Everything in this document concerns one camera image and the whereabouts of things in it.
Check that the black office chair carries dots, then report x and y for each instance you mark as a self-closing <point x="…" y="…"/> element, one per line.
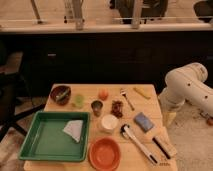
<point x="9" y="77"/>

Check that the small white bowl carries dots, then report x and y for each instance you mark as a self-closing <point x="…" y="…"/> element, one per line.
<point x="109" y="123"/>

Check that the orange toy fruit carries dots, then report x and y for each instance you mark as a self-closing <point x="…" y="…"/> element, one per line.
<point x="103" y="94"/>

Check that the brown grape cluster toy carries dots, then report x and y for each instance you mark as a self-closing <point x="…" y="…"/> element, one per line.
<point x="117" y="108"/>

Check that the green pepper toy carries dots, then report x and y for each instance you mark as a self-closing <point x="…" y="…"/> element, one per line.
<point x="62" y="95"/>

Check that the wooden whiteboard eraser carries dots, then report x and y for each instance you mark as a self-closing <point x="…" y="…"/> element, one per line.
<point x="160" y="138"/>

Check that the dark brown bowl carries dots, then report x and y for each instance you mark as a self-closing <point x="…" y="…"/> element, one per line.
<point x="57" y="91"/>

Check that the red bowl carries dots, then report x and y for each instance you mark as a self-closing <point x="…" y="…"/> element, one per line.
<point x="104" y="154"/>

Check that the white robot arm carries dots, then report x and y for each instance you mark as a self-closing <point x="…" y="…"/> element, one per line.
<point x="186" y="83"/>

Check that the white folded cloth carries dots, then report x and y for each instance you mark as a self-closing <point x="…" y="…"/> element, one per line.
<point x="73" y="128"/>

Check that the metal cup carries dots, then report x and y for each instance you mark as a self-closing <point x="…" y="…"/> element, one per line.
<point x="97" y="107"/>

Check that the blue sponge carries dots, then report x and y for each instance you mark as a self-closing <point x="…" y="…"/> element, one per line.
<point x="143" y="122"/>

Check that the metal fork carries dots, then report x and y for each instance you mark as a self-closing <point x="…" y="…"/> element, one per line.
<point x="123" y="93"/>

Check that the yellow corn toy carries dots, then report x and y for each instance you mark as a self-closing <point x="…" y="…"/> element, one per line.
<point x="141" y="92"/>

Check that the green plastic tray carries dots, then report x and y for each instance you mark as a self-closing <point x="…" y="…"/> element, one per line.
<point x="46" y="140"/>

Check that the small green cup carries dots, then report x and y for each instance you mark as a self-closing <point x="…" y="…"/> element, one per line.
<point x="78" y="101"/>

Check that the dark long cabinet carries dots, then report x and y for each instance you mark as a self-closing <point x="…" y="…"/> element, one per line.
<point x="107" y="58"/>

